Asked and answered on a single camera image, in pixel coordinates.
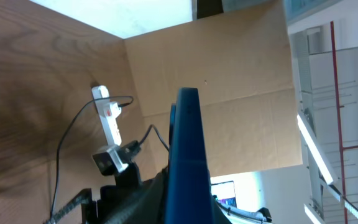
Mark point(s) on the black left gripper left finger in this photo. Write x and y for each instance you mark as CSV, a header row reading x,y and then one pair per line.
x,y
152,204

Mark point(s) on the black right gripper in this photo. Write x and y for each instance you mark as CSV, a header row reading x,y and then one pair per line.
x,y
117,203

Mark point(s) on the blue screen smartphone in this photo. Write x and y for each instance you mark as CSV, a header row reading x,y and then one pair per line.
x,y
188,189

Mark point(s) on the laptop with lit screen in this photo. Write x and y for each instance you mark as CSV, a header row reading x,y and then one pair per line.
x,y
224,192

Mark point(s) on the white power strip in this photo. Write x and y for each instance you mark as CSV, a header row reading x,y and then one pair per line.
x,y
111,131

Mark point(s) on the brown cardboard panel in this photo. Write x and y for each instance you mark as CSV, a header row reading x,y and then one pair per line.
x,y
240,62

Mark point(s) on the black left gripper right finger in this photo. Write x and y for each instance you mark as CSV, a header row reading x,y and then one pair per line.
x,y
219,217

